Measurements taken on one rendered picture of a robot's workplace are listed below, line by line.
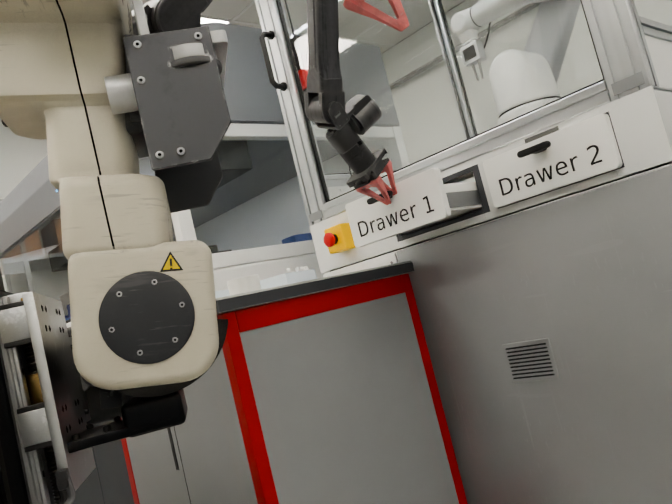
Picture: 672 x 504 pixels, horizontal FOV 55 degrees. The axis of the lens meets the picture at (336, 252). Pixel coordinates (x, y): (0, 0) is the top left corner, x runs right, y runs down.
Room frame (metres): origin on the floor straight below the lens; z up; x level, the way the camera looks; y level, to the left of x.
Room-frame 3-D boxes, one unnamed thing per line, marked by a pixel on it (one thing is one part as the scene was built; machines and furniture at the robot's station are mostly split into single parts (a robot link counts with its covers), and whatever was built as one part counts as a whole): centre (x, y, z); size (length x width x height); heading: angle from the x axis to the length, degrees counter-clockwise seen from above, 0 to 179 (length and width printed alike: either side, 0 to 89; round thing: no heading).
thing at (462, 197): (1.62, -0.31, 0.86); 0.40 x 0.26 x 0.06; 133
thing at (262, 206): (3.06, 0.67, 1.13); 1.78 x 1.14 x 0.45; 43
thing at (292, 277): (1.62, 0.13, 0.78); 0.12 x 0.08 x 0.04; 148
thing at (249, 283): (1.43, 0.21, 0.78); 0.07 x 0.07 x 0.04
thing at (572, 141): (1.35, -0.47, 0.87); 0.29 x 0.02 x 0.11; 43
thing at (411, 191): (1.48, -0.15, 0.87); 0.29 x 0.02 x 0.11; 43
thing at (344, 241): (1.81, -0.02, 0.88); 0.07 x 0.05 x 0.07; 43
